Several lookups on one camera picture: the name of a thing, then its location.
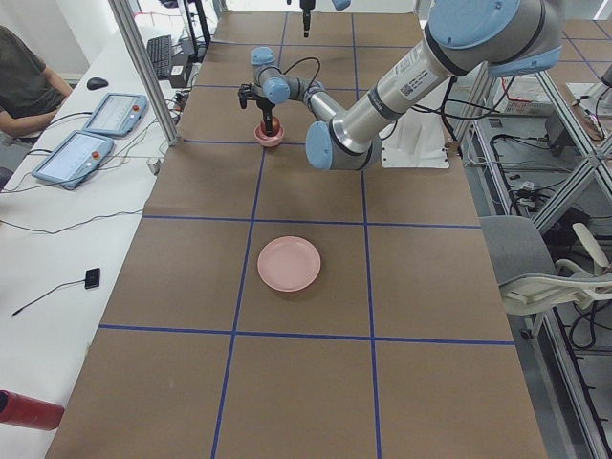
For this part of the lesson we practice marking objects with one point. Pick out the black computer mouse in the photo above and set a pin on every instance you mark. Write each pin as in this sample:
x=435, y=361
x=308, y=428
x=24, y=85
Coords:
x=95, y=83

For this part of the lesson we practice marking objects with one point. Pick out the black keyboard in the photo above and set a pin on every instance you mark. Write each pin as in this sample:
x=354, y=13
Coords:
x=159, y=52

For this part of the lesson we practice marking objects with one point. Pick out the white camera mast base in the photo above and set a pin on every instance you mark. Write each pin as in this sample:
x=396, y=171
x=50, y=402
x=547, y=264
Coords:
x=416, y=140

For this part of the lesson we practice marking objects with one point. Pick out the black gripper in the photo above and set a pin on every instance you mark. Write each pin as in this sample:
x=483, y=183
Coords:
x=305, y=8
x=264, y=106

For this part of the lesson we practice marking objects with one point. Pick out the aluminium frame post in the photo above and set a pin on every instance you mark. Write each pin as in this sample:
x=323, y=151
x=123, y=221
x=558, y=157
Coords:
x=135, y=47

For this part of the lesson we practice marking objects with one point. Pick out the small black pad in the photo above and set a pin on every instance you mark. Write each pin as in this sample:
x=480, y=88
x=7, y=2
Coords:
x=92, y=278

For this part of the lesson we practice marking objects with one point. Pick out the red apple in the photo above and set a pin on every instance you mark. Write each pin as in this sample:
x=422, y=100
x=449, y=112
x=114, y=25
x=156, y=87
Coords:
x=270, y=129

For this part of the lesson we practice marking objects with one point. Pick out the grey white office chair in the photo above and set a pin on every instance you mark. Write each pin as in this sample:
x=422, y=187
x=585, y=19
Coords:
x=530, y=282

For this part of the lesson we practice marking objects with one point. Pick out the pink bowl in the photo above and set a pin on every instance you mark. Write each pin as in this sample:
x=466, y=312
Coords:
x=268, y=141

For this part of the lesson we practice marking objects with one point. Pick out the blue teach pendant near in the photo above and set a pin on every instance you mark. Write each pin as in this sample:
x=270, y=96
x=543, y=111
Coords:
x=76, y=158

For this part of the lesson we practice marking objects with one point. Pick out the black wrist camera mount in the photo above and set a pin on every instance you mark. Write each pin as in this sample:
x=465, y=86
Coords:
x=246, y=93

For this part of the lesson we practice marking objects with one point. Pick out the blue teach pendant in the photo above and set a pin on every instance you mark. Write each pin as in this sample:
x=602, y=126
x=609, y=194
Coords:
x=76, y=158
x=116, y=115

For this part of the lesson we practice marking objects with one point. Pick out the red bottle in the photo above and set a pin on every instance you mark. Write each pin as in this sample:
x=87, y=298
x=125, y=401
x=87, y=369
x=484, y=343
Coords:
x=20, y=410

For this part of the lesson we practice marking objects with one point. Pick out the pink plate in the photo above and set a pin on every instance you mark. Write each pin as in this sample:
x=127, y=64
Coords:
x=289, y=264

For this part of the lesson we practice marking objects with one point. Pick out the seated person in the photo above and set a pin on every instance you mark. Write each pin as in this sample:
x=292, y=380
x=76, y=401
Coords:
x=31, y=92

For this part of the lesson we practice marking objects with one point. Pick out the blue teach pendant far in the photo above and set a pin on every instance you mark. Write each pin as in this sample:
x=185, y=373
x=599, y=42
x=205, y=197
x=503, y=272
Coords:
x=116, y=115

